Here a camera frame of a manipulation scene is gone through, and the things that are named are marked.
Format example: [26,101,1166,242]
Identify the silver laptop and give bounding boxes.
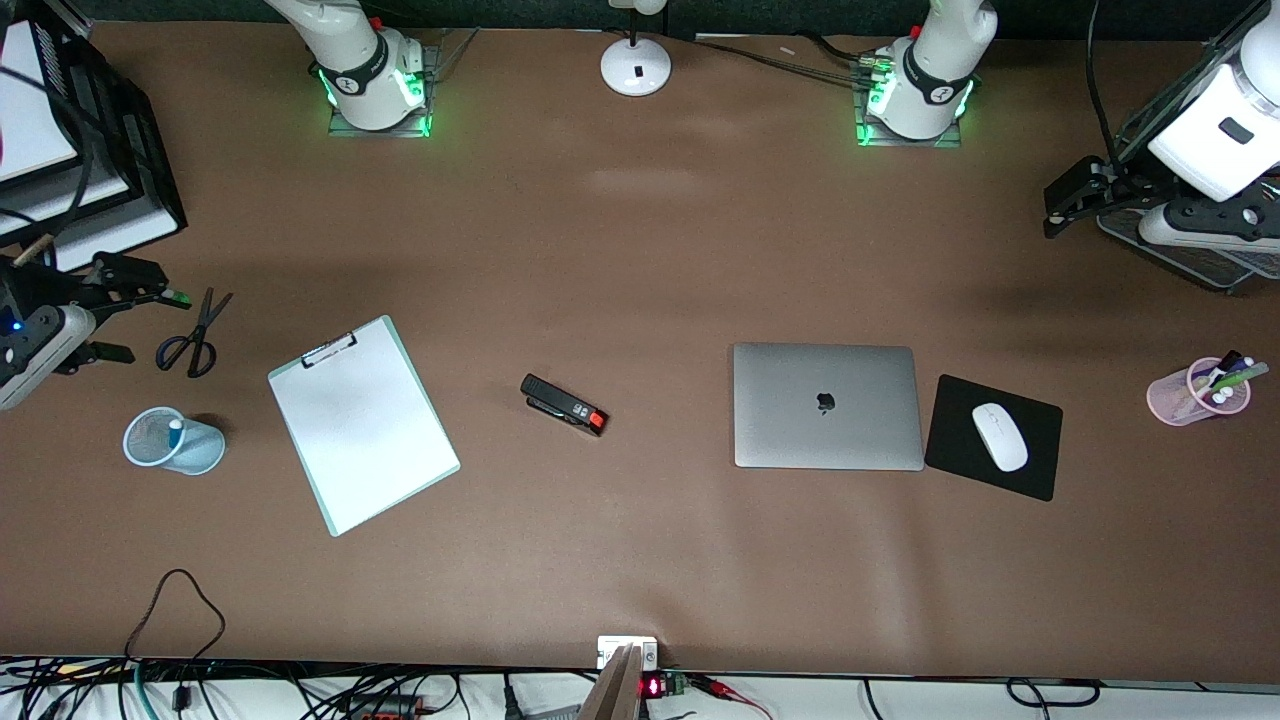
[733,343,926,471]

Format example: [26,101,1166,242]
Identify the green marker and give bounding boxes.
[1205,362,1271,393]

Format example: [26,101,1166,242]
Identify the grey metal mesh tray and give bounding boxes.
[1095,15,1280,293]

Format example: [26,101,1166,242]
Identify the black stacked paper tray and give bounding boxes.
[0,20,188,276]

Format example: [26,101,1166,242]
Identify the light blue mesh pen cup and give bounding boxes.
[123,406,227,476]

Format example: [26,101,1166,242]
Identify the pink translucent pen cup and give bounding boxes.
[1147,357,1251,428]

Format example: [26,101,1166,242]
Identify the teal clipboard with metal clip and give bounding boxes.
[267,316,461,538]

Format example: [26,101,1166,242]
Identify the white computer mouse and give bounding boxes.
[972,403,1029,473]

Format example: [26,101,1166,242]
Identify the black mouse pad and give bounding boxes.
[925,375,1064,503]

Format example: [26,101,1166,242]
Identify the white paper sheet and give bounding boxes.
[272,325,453,531]

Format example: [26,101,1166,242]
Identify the black stapler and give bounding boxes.
[520,374,609,438]

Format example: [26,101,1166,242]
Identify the white round lamp base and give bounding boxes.
[600,0,673,98]

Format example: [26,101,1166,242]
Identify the red clip lead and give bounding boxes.
[690,675,773,719]

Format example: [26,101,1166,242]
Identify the white outlet box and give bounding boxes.
[597,636,659,671]

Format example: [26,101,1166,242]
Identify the wooden board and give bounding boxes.
[578,645,643,720]

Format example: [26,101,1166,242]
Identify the black blue handled scissors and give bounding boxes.
[155,288,234,379]

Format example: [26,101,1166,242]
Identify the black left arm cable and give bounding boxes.
[1084,0,1121,156]

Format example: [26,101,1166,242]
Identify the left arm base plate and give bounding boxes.
[855,45,966,149]

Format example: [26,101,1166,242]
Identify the dark looped cable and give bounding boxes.
[123,568,227,663]

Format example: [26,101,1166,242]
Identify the black table cable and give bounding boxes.
[665,30,881,86]

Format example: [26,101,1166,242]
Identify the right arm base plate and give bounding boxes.
[328,30,479,138]

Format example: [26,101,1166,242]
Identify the black floor cable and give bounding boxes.
[1005,677,1103,707]

